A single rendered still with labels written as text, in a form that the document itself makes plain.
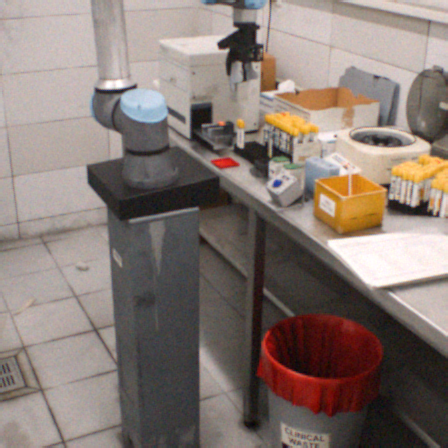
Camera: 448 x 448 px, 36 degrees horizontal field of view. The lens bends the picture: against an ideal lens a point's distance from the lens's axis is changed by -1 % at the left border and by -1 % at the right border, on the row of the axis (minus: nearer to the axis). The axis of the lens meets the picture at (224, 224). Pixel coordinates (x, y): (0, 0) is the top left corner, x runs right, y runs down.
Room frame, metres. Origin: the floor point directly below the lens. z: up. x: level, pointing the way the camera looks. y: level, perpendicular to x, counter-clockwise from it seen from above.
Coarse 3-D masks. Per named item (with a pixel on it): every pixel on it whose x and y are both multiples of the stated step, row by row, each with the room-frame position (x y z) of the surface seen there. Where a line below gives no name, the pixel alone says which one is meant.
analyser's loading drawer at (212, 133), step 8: (192, 128) 2.28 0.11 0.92; (200, 128) 2.29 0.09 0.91; (208, 128) 2.23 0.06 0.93; (216, 128) 2.19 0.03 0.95; (200, 136) 2.23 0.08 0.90; (208, 136) 2.18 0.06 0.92; (216, 136) 2.13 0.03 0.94; (224, 136) 2.14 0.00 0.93; (232, 136) 2.16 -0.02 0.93; (216, 144) 2.13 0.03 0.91; (224, 144) 2.14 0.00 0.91; (232, 144) 2.16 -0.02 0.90
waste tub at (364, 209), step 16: (336, 176) 1.69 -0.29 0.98; (352, 176) 1.71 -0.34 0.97; (320, 192) 1.63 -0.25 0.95; (336, 192) 1.69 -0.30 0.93; (352, 192) 1.71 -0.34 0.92; (368, 192) 1.58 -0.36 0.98; (384, 192) 1.59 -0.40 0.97; (320, 208) 1.63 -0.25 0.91; (336, 208) 1.56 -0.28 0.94; (352, 208) 1.56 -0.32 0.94; (368, 208) 1.58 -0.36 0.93; (336, 224) 1.56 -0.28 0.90; (352, 224) 1.56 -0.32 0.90; (368, 224) 1.58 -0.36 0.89
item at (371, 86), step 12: (348, 72) 2.55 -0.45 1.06; (360, 72) 2.48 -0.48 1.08; (348, 84) 2.53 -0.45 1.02; (360, 84) 2.46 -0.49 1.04; (372, 84) 2.40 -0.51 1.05; (384, 84) 2.34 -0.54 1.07; (396, 84) 2.29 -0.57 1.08; (372, 96) 2.38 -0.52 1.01; (384, 96) 2.32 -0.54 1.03; (396, 96) 2.29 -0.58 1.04; (384, 108) 2.30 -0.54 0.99; (384, 120) 2.29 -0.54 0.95
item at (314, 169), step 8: (312, 160) 1.81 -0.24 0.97; (320, 160) 1.81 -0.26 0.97; (312, 168) 1.80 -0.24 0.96; (320, 168) 1.77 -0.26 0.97; (328, 168) 1.75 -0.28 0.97; (336, 168) 1.75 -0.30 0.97; (312, 176) 1.79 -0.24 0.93; (320, 176) 1.77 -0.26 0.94; (328, 176) 1.74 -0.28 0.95; (304, 184) 1.82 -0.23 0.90; (312, 184) 1.79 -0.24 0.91; (312, 192) 1.79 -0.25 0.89
